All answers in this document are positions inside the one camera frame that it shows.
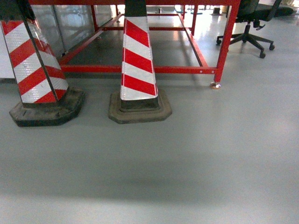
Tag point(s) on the red white cone left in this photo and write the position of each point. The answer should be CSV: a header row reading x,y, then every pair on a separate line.
x,y
46,97

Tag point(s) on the black office chair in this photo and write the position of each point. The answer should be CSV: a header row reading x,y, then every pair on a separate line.
x,y
252,12

